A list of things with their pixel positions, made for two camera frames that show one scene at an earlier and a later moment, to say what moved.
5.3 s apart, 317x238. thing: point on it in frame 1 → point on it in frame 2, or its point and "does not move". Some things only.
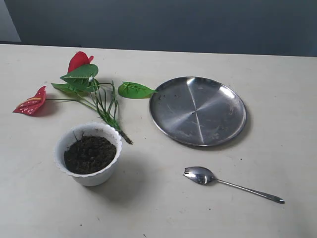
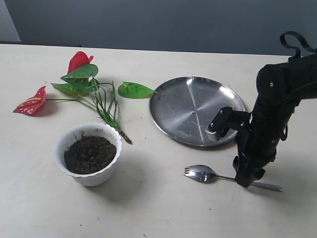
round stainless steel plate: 198,111 does not move
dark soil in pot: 89,154 does not move
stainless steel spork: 203,176 → 204,174
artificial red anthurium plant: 79,82 does not move
